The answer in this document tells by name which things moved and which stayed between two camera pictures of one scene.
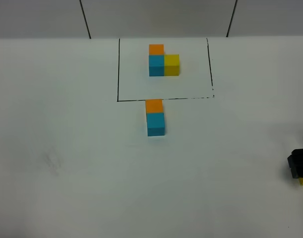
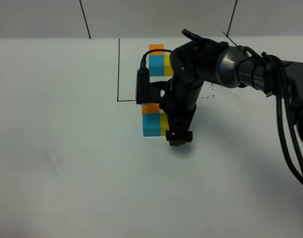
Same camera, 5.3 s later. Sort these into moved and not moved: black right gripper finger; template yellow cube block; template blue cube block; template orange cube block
Moved: black right gripper finger
Not moved: template orange cube block; template blue cube block; template yellow cube block
